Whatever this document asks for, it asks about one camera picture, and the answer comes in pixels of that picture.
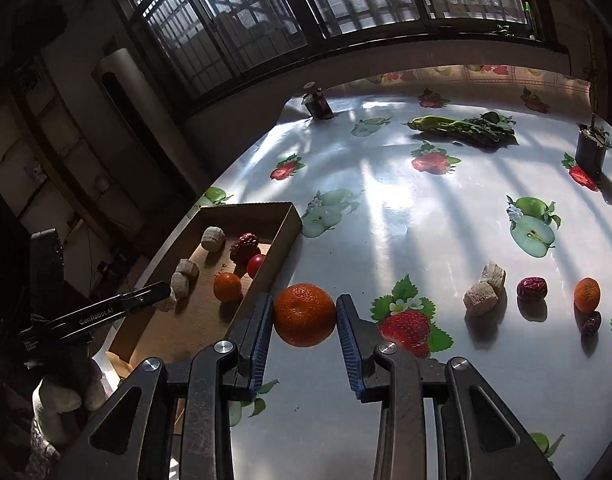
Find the orange mandarin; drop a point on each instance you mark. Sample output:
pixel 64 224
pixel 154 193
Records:
pixel 227 286
pixel 304 315
pixel 586 294

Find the small green bottle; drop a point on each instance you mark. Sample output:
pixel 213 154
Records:
pixel 529 19

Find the red tomato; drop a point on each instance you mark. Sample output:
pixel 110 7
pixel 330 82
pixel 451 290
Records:
pixel 256 265

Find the smooth red jujube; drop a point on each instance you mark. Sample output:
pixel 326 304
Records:
pixel 532 288

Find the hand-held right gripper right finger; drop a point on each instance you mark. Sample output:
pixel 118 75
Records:
pixel 348 345

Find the brown cardboard box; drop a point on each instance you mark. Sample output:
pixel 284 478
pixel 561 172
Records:
pixel 195 310

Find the person's left hand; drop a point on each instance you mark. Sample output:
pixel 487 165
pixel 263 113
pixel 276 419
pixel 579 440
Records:
pixel 60 402

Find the green pepper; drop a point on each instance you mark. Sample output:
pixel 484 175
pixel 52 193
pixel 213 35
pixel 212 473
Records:
pixel 431 123

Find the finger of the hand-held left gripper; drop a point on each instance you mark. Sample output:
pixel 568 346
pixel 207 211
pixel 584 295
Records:
pixel 145 296

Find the window with metal grille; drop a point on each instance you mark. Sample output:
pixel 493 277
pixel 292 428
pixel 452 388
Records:
pixel 286 10

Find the small dark jar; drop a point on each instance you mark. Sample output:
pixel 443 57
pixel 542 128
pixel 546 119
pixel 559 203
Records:
pixel 318 105

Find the white tower air conditioner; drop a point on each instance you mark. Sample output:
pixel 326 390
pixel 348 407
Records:
pixel 130 110

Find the dark leafy greens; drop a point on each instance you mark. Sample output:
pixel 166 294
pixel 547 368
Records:
pixel 486 130

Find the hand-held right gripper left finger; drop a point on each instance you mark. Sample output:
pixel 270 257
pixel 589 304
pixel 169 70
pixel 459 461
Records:
pixel 263 345

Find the wrinkled red-brown date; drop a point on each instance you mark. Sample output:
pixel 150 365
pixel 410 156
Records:
pixel 245 246

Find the beige loofah chunk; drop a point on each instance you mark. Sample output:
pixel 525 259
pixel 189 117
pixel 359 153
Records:
pixel 187 267
pixel 480 300
pixel 494 275
pixel 168 304
pixel 179 286
pixel 212 238

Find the small black plant pot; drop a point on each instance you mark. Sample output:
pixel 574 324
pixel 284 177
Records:
pixel 591 152

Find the dark brown date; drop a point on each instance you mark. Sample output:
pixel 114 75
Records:
pixel 592 323

